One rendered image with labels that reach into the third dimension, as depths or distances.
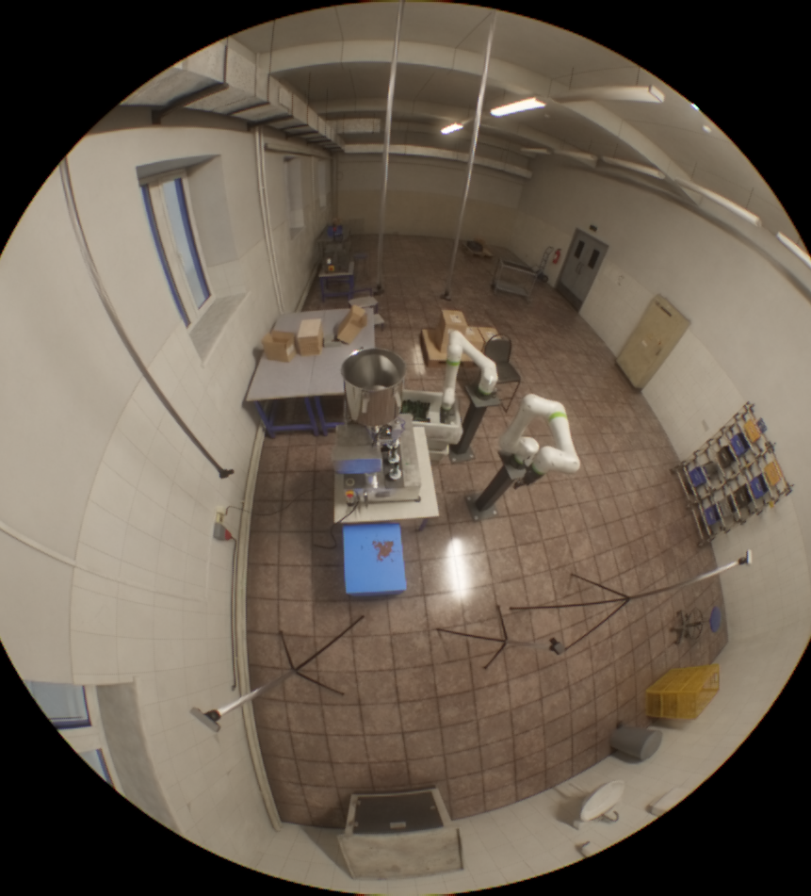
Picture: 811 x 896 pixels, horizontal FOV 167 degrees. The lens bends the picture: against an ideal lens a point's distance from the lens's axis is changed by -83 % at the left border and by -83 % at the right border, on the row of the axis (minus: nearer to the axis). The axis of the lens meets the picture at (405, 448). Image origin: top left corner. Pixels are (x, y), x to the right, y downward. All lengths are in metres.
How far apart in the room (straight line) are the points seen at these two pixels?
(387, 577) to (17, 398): 2.27
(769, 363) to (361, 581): 6.11
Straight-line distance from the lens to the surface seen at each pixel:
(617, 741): 4.04
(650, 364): 6.18
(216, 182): 3.21
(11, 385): 1.43
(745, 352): 5.79
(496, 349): 3.44
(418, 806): 2.90
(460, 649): 2.71
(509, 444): 1.92
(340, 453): 1.48
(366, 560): 2.02
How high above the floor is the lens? 2.58
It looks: 57 degrees down
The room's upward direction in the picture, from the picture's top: 8 degrees clockwise
